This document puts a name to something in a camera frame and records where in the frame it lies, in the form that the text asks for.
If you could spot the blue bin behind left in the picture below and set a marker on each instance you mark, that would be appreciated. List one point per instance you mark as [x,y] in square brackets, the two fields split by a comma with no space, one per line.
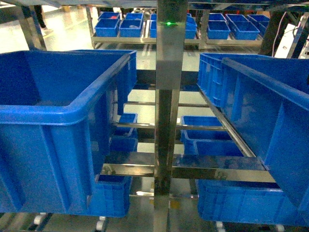
[126,79]

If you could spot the blue bin behind right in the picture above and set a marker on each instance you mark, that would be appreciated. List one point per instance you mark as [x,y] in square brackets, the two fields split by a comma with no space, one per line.
[210,74]

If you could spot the blue bin lower left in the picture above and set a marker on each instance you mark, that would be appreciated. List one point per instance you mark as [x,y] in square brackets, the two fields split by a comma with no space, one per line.
[111,196]

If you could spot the large blue bin upper left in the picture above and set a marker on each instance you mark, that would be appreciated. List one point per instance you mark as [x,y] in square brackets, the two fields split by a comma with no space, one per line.
[57,115]

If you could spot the large blue bin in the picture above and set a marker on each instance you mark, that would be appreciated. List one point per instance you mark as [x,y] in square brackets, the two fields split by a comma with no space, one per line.
[57,115]
[267,102]

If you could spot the large blue bin upper right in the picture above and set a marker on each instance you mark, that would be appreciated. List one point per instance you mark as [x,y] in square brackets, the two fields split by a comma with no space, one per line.
[267,102]

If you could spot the blue bin lower right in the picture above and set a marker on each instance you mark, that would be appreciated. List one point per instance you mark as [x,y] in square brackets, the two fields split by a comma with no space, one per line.
[246,202]

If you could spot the stainless steel rack frame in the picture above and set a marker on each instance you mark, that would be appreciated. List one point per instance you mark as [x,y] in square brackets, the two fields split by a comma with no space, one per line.
[163,165]

